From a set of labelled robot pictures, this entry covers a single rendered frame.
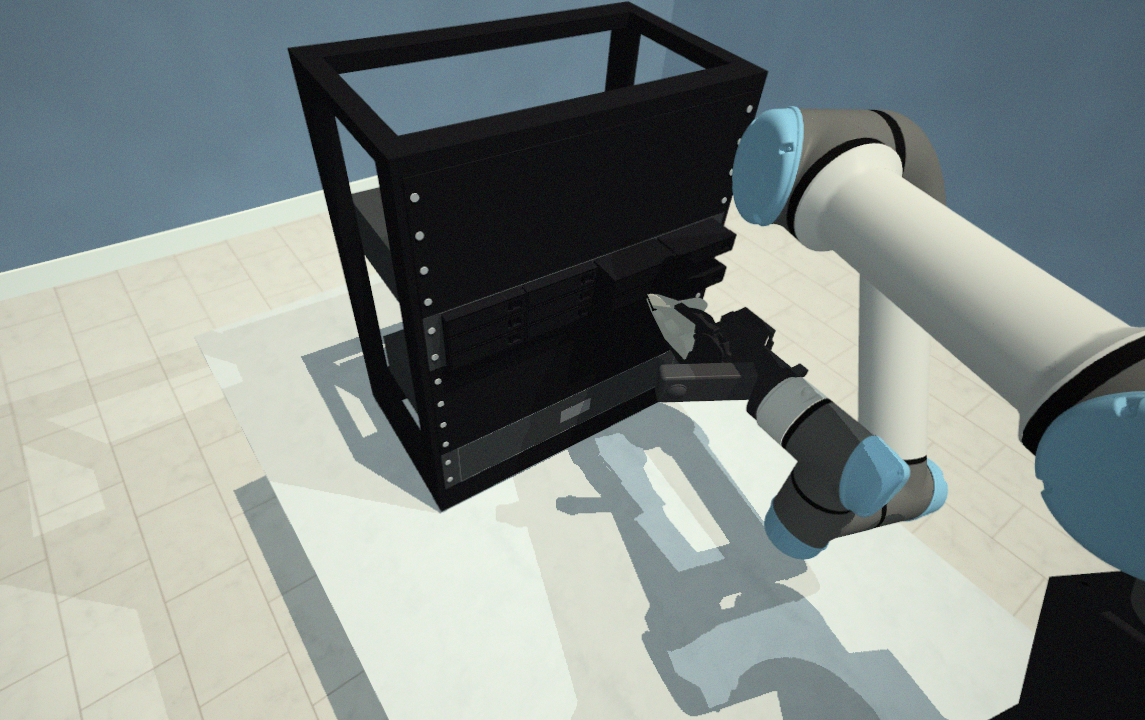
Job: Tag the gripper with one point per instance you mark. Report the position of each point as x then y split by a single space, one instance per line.
741 333

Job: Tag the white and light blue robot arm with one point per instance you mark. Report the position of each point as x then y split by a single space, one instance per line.
1026 334

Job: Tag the black server rack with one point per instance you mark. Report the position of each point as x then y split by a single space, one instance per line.
493 225

